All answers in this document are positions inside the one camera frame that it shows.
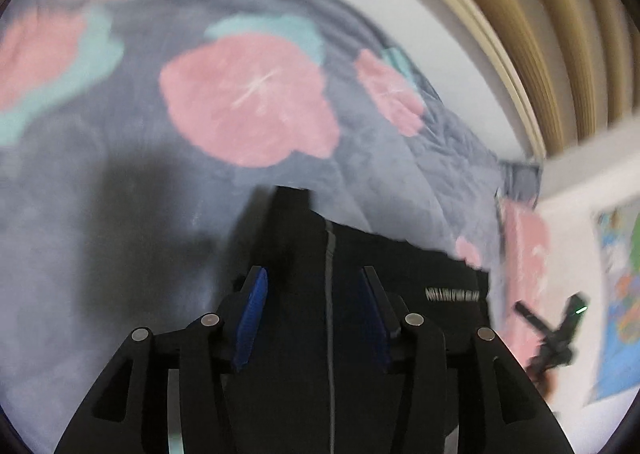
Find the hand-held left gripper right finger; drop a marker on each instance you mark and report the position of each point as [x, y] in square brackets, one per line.
[375, 319]

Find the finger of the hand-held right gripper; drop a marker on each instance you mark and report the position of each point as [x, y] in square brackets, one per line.
[532, 316]

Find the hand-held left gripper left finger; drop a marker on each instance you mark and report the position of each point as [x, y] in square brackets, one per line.
[251, 319]

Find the black hooded jacket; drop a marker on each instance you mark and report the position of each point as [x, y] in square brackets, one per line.
[300, 244]

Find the pink pillow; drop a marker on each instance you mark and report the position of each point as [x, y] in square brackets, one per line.
[525, 254]

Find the grey floral blanket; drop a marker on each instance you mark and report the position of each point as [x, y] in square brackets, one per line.
[100, 184]

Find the striped brown window blind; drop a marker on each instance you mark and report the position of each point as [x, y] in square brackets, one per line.
[550, 9]

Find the colourful wall map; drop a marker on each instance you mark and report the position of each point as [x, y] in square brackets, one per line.
[620, 304]

